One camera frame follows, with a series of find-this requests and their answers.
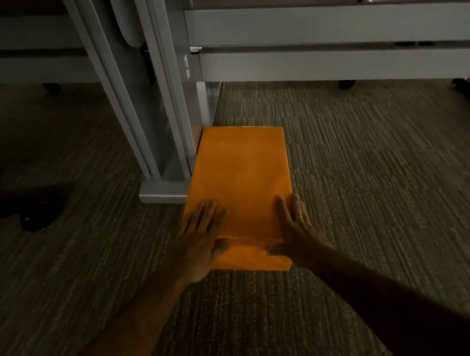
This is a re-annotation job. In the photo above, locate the person's left hand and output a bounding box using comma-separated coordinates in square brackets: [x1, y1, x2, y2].
[161, 198, 238, 288]

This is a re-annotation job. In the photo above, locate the grey metal desk leg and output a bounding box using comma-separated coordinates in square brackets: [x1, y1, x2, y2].
[59, 0, 238, 217]

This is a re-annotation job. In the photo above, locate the person's left forearm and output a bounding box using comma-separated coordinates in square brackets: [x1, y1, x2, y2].
[2, 271, 201, 356]

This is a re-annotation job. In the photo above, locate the grey metal desk crossbeam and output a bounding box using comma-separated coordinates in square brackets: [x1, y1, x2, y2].
[183, 0, 470, 122]

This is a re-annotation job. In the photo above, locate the grey desk frame rail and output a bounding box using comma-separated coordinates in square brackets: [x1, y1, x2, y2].
[0, 0, 100, 97]

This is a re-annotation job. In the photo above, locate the orange paper envelope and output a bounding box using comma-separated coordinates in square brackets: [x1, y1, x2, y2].
[170, 115, 305, 285]

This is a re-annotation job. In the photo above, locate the person's right hand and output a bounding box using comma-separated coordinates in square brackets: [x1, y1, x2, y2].
[258, 188, 338, 274]

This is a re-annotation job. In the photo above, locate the black chair caster wheel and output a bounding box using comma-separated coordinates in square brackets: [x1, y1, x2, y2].
[19, 208, 55, 234]

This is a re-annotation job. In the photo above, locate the person's right forearm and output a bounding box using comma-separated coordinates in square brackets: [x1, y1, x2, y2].
[307, 223, 470, 356]

